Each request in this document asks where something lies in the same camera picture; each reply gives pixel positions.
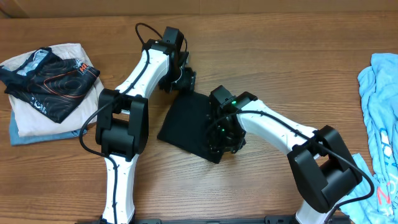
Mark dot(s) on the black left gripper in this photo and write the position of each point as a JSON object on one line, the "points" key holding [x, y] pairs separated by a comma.
{"points": [[188, 80]]}

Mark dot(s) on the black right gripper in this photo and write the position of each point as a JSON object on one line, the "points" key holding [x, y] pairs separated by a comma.
{"points": [[216, 144]]}

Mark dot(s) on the black t-shirt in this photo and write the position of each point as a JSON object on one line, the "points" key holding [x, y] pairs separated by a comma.
{"points": [[186, 122]]}

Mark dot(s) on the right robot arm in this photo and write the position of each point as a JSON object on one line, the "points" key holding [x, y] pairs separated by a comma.
{"points": [[323, 168]]}

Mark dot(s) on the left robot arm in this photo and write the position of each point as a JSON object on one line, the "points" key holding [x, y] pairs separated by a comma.
{"points": [[122, 126]]}

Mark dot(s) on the black orange patterned garment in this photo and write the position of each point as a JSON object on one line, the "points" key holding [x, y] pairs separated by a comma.
{"points": [[51, 85]]}

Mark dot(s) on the cream folded garment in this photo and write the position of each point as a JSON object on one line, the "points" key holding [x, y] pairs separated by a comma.
{"points": [[65, 51]]}

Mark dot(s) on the light blue garment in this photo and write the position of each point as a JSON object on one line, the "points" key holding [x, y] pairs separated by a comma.
{"points": [[378, 92]]}

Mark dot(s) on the blue folded garment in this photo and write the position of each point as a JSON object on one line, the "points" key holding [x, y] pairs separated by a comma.
{"points": [[33, 128]]}

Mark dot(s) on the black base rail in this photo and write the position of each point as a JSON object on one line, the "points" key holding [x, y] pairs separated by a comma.
{"points": [[270, 219]]}

